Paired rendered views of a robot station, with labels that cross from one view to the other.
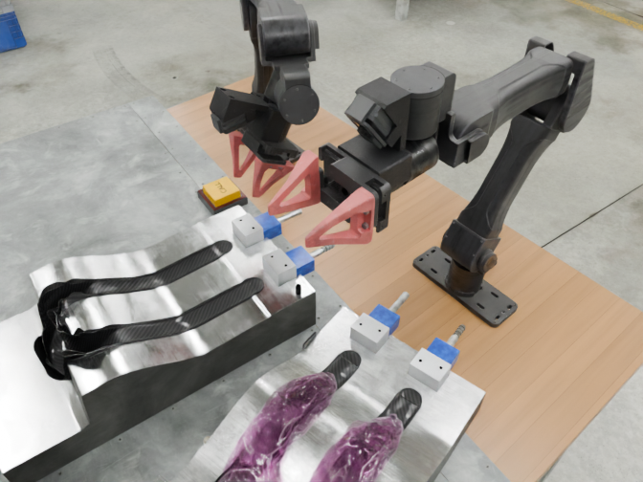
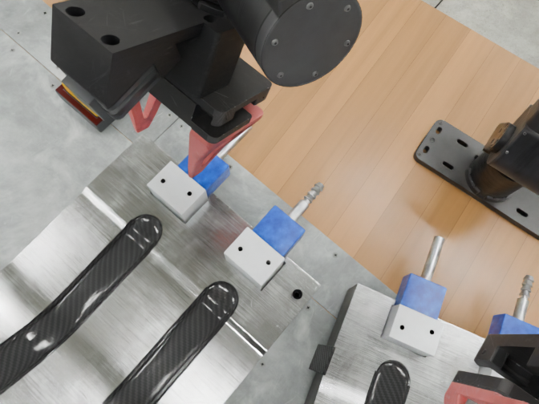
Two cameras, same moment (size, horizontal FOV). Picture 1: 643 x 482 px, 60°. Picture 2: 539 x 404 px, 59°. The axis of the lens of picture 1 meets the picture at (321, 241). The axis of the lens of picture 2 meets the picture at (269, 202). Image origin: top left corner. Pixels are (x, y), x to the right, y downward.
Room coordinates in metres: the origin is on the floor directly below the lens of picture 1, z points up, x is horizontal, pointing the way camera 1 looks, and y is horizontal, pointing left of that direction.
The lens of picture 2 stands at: (0.54, 0.09, 1.38)
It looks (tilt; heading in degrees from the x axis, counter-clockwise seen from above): 73 degrees down; 339
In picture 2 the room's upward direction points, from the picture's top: 7 degrees clockwise
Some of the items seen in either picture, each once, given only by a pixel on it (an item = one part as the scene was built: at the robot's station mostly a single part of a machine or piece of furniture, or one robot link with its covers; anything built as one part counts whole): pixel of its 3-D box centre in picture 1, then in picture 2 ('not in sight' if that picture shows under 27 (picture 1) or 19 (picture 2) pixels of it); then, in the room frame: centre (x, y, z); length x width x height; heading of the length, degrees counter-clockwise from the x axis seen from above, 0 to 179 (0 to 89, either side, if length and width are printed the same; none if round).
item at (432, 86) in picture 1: (433, 116); not in sight; (0.55, -0.13, 1.24); 0.12 x 0.09 x 0.12; 130
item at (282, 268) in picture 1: (302, 259); (283, 227); (0.65, 0.03, 0.89); 0.13 x 0.05 x 0.05; 125
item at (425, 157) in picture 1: (407, 150); not in sight; (0.53, -0.10, 1.21); 0.07 x 0.06 x 0.07; 130
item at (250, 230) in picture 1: (271, 224); (209, 164); (0.74, 0.09, 0.89); 0.13 x 0.05 x 0.05; 125
